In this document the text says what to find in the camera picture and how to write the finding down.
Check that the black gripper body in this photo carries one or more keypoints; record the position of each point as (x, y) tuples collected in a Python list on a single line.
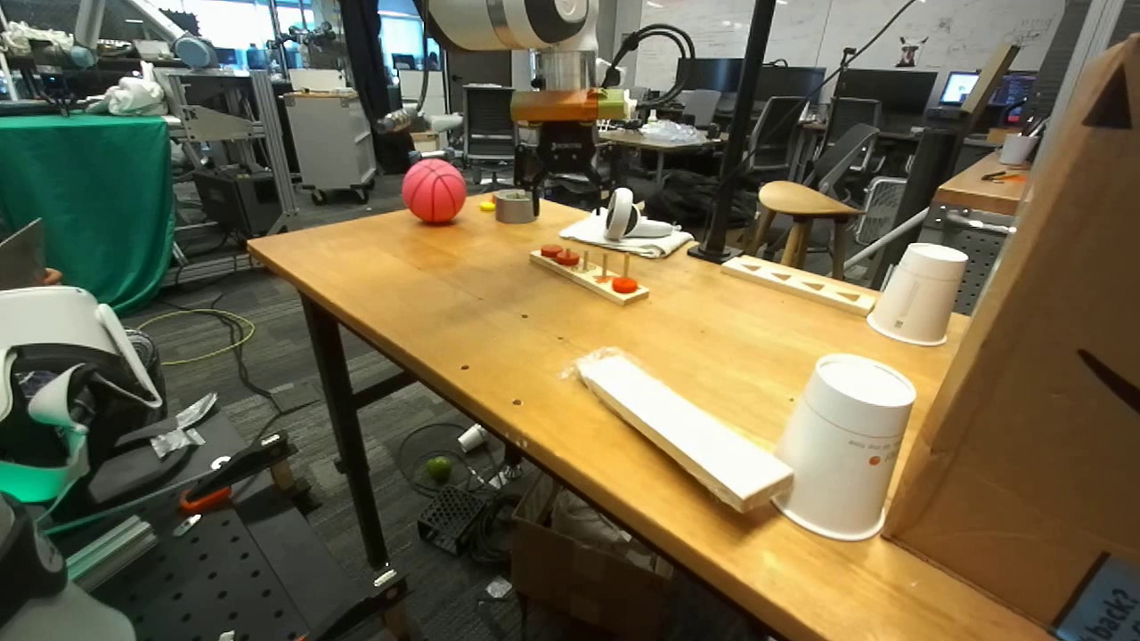
[(557, 160)]

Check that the long wooden slotted board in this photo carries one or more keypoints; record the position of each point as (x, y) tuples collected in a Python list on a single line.
[(802, 284)]

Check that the wooden peg board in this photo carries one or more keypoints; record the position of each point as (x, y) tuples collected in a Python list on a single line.
[(595, 276)]

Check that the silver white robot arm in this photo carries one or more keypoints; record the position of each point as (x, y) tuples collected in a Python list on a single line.
[(559, 33)]

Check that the near white paper cup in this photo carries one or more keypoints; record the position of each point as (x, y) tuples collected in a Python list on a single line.
[(841, 443)]

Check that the black metal stand pole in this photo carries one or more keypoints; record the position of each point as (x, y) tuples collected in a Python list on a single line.
[(713, 242)]

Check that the white folded cloth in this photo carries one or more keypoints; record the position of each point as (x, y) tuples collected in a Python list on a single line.
[(594, 233)]

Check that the white paper cup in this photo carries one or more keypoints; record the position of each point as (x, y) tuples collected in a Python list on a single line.
[(922, 292), (841, 443)]

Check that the green cloth table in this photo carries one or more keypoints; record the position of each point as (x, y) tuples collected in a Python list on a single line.
[(103, 196)]

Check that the white vr headset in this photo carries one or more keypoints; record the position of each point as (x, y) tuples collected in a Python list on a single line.
[(48, 345)]

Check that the orange disc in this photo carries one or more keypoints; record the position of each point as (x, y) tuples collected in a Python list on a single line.
[(624, 284), (559, 253)]

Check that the wooden stool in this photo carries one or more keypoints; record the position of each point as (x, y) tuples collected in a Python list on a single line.
[(802, 208)]

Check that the far white paper cup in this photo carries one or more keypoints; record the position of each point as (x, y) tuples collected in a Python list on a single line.
[(922, 292)]

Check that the pink basketball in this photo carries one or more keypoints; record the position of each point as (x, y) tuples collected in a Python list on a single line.
[(434, 190)]

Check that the white wooden plank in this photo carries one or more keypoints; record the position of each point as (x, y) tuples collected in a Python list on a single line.
[(738, 472)]

